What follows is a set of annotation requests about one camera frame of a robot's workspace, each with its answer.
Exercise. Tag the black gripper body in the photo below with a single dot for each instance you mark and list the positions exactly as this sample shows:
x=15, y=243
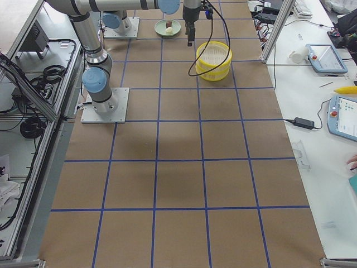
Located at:
x=190, y=15

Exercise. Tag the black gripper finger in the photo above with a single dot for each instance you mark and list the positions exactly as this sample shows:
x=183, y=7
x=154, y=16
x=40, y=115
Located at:
x=190, y=32

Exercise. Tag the white bun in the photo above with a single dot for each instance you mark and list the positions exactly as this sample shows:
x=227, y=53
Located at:
x=169, y=31

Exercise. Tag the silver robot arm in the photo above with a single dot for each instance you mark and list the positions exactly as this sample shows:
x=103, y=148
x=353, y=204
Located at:
x=117, y=21
x=96, y=78

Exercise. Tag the green round plate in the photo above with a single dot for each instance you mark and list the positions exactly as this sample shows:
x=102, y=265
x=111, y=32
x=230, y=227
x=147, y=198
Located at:
x=160, y=28

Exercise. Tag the white paper cup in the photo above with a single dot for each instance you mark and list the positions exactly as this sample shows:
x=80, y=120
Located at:
x=296, y=57

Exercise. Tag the far teach pendant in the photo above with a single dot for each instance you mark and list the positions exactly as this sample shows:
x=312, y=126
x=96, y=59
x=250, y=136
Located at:
x=325, y=59

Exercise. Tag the teach pendant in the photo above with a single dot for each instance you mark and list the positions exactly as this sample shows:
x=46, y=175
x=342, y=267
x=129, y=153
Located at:
x=325, y=59
x=341, y=118

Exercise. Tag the black power adapter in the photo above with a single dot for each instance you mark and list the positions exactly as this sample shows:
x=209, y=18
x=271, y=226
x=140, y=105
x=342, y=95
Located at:
x=304, y=123

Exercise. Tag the brown paper table mat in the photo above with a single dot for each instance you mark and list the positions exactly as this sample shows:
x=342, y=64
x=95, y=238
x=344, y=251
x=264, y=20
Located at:
x=201, y=174

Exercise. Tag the black control box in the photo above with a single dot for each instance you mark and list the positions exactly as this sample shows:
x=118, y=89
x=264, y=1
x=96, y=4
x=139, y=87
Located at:
x=36, y=41

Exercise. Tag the yellow corn toy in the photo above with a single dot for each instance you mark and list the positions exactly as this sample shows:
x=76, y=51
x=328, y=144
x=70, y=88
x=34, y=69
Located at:
x=346, y=90

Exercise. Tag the near teach pendant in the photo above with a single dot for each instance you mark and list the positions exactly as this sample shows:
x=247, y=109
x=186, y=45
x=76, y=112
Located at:
x=341, y=118

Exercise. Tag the white cloth pile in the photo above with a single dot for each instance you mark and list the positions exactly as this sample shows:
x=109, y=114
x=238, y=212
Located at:
x=10, y=190

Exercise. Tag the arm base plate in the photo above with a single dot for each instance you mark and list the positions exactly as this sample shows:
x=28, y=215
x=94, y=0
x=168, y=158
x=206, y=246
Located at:
x=114, y=110
x=132, y=34

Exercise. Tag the aluminium frame post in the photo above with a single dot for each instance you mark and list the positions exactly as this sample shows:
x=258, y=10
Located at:
x=282, y=17

